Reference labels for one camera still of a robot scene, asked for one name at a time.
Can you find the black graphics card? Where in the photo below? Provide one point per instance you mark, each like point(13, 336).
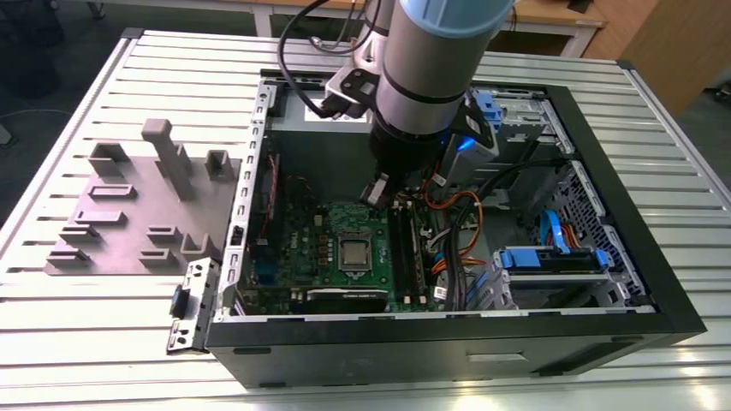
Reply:
point(343, 297)

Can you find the grey metal slot bracket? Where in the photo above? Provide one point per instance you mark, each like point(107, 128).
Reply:
point(200, 278)

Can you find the CPU socket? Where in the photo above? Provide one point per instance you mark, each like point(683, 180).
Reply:
point(356, 274)

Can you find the hard disk in blue carrier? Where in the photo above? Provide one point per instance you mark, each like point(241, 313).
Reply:
point(522, 259)

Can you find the wooden cabinet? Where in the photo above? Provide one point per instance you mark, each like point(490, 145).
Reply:
point(668, 51)

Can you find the black RAM slot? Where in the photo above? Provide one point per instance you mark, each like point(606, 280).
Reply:
point(407, 252)
point(391, 252)
point(399, 252)

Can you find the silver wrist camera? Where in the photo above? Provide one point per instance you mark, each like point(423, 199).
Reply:
point(351, 85)

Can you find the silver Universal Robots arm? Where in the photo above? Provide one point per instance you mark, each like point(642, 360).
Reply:
point(423, 64)

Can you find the grey power supply unit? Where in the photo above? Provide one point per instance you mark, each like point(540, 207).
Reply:
point(308, 154)

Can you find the silver green CPU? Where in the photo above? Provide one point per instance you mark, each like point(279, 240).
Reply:
point(355, 252)

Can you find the green Dell motherboard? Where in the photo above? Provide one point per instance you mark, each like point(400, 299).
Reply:
point(303, 252)

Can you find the grey plastic parts rack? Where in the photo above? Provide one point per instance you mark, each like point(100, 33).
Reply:
point(143, 205)

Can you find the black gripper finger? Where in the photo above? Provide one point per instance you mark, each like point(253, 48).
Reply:
point(392, 190)
point(374, 190)

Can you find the blue plastic drive latch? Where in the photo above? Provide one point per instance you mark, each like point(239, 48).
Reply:
point(492, 107)

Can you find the wooden desk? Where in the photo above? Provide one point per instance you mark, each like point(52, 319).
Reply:
point(559, 19)

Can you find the grey metal drive cage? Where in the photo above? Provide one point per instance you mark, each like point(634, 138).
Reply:
point(526, 145)

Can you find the black open PC case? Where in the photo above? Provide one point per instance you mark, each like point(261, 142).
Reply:
point(399, 355)

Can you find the grey metal disk bay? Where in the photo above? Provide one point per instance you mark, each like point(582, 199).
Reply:
point(606, 291)

